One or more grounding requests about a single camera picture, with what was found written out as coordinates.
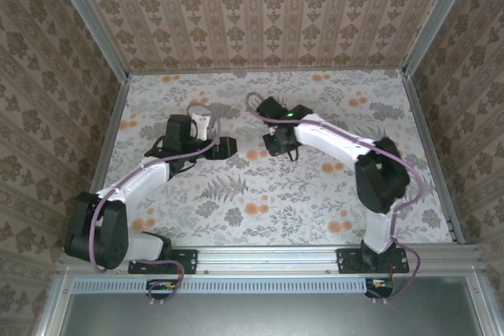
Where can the aluminium frame post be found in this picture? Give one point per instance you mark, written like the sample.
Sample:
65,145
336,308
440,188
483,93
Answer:
90,17
438,17

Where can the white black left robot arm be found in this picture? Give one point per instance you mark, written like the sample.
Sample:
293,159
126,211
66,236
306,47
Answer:
138,178

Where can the aluminium table side rail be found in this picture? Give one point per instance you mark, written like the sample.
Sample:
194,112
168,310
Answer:
105,155
433,155

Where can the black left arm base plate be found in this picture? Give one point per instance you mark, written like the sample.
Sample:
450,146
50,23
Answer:
189,261

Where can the small right circuit board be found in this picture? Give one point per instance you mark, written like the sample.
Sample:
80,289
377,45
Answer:
380,287

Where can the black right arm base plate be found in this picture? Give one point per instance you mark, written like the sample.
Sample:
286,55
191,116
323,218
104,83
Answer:
346,261

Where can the small circuit board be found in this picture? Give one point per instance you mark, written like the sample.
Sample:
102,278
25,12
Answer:
161,288
380,287

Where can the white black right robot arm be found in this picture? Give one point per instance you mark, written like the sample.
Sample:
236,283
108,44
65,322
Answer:
334,143

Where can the grey metal sheet panel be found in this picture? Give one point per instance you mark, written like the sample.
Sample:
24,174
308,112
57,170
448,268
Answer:
256,316

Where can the small left circuit board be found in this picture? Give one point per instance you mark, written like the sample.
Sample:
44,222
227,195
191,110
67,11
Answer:
161,288

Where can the floral patterned table covering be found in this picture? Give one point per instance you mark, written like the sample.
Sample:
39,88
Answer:
275,226

